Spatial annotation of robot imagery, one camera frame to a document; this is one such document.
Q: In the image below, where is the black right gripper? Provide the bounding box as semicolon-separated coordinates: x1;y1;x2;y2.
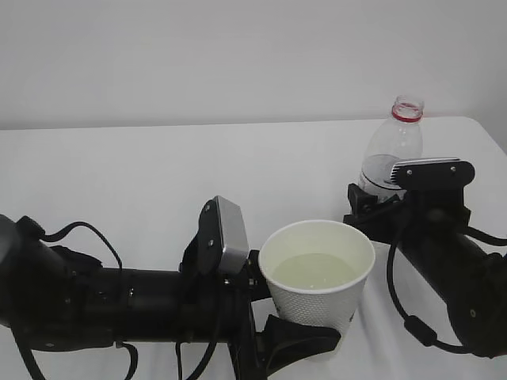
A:
343;183;471;244

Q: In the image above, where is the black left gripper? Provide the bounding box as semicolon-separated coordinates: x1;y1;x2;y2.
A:
173;250;341;379

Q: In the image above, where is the clear Nongfu Spring water bottle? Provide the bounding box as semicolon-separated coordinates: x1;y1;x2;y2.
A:
358;95;425;203

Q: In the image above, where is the white paper coffee cup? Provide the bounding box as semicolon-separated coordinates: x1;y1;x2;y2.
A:
258;220;376;336

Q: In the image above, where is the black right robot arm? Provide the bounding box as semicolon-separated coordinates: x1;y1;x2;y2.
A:
343;184;506;359

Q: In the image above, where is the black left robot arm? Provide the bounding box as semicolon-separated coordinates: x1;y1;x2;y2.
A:
1;216;341;379

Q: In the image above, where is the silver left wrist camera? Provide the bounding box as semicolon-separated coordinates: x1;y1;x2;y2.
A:
196;196;250;276

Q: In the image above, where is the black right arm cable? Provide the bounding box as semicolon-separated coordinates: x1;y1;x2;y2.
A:
387;213;507;354

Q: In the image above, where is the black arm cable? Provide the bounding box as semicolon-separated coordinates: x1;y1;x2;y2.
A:
11;221;219;380
387;213;507;354

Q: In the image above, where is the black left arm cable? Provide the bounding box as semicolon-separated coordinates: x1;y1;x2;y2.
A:
11;221;219;380

